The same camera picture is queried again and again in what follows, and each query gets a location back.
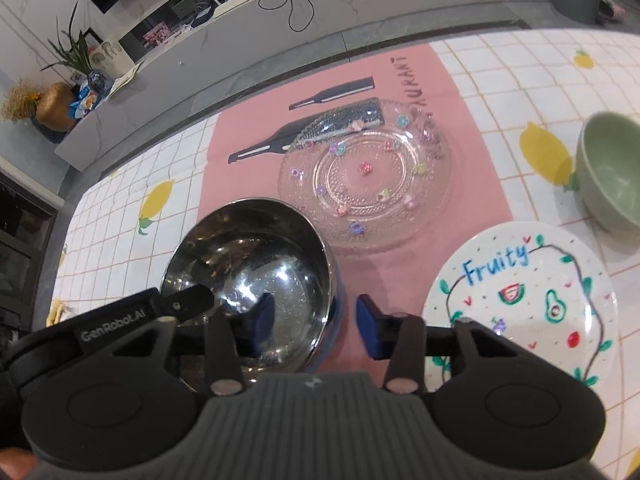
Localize white marble TV cabinet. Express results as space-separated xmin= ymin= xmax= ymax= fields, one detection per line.
xmin=54 ymin=0 xmax=556 ymax=171

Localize blue snack packets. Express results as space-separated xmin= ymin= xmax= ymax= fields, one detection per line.
xmin=70 ymin=87 xmax=101 ymax=121

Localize golden vase with dried grass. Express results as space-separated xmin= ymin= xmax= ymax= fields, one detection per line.
xmin=0 ymin=77 xmax=81 ymax=133

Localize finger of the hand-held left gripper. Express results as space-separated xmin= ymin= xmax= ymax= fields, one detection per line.
xmin=160 ymin=285 xmax=216 ymax=323

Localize stainless steel bowl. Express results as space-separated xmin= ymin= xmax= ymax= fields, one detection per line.
xmin=161 ymin=197 xmax=346 ymax=396

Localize paper sheets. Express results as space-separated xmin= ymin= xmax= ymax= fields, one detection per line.
xmin=107 ymin=62 xmax=146 ymax=96

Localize green plant in white vase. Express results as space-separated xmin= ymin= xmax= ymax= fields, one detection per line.
xmin=40 ymin=0 xmax=126 ymax=78

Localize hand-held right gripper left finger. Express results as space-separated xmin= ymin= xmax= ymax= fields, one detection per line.
xmin=100 ymin=294 xmax=277 ymax=396

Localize light green ceramic bowl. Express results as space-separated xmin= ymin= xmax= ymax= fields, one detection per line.
xmin=570 ymin=111 xmax=640 ymax=235

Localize small pink picture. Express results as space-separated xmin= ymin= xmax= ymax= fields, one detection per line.
xmin=142 ymin=22 xmax=171 ymax=46

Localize dark side cabinet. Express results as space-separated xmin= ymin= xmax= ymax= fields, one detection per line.
xmin=0 ymin=157 xmax=66 ymax=333

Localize person's left hand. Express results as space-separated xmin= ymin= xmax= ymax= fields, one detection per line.
xmin=0 ymin=447 xmax=38 ymax=480

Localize white lemon-print tablecloth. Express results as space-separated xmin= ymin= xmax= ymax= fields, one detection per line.
xmin=47 ymin=29 xmax=640 ymax=411

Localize white fruit-print plate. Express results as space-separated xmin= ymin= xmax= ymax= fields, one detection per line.
xmin=422 ymin=221 xmax=618 ymax=393

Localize dark blue glass vase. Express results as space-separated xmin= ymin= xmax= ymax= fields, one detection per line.
xmin=85 ymin=70 xmax=113 ymax=96

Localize pink bottle-print placemat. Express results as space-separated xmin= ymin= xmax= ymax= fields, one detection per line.
xmin=197 ymin=42 xmax=513 ymax=376

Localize clear glass flower-print plate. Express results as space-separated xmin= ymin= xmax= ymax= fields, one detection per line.
xmin=277 ymin=99 xmax=453 ymax=256

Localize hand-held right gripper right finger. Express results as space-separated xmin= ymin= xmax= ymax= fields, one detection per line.
xmin=356 ymin=294 xmax=526 ymax=395

